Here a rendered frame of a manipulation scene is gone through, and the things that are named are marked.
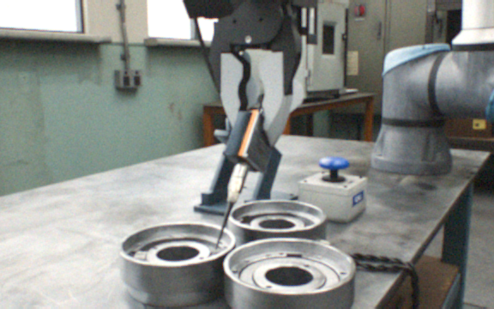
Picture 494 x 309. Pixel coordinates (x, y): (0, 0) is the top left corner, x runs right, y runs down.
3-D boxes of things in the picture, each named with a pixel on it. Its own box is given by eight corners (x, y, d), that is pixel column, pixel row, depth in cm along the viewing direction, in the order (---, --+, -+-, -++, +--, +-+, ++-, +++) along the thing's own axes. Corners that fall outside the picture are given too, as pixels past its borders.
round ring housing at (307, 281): (355, 353, 32) (358, 299, 31) (209, 337, 34) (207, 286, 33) (352, 284, 42) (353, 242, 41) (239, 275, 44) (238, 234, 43)
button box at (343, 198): (347, 223, 59) (349, 185, 58) (298, 214, 62) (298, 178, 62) (369, 207, 65) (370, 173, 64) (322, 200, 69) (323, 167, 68)
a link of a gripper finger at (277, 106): (317, 138, 49) (310, 49, 47) (292, 147, 44) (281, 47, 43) (291, 139, 50) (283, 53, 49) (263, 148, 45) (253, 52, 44)
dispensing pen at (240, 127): (191, 239, 42) (247, 80, 47) (214, 251, 45) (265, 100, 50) (211, 243, 41) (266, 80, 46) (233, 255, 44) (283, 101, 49)
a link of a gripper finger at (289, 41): (307, 93, 44) (298, -3, 43) (300, 93, 42) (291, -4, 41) (264, 97, 46) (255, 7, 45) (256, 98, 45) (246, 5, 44)
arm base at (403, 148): (383, 156, 101) (386, 111, 100) (458, 164, 93) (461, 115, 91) (359, 169, 89) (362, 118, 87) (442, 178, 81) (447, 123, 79)
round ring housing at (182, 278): (107, 313, 38) (104, 266, 37) (134, 260, 48) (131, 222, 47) (237, 310, 38) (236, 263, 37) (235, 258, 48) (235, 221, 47)
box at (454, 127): (501, 140, 340) (505, 88, 333) (430, 136, 363) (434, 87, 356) (501, 133, 375) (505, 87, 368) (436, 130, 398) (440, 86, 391)
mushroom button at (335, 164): (341, 199, 60) (342, 161, 59) (313, 195, 62) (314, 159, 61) (352, 192, 63) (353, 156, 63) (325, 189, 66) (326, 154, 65)
